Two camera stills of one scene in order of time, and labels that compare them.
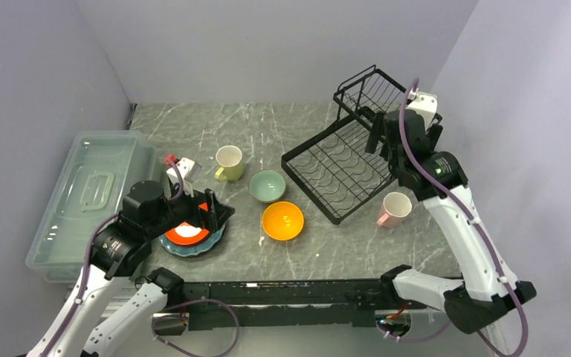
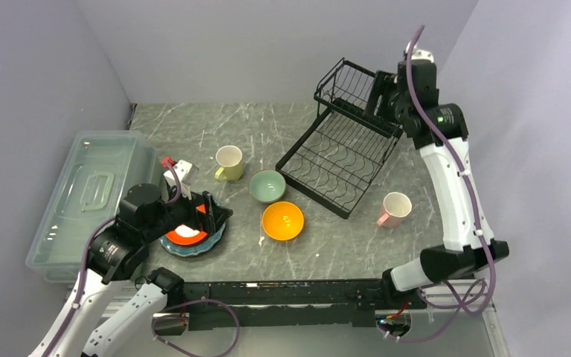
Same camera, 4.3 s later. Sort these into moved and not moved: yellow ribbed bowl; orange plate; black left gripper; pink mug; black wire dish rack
Moved: black wire dish rack
Not moved: yellow ribbed bowl; orange plate; black left gripper; pink mug
